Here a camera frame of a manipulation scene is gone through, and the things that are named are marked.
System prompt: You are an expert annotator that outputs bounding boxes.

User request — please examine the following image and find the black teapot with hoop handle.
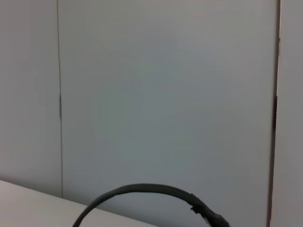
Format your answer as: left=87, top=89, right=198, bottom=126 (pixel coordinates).
left=71, top=183, right=232, bottom=227

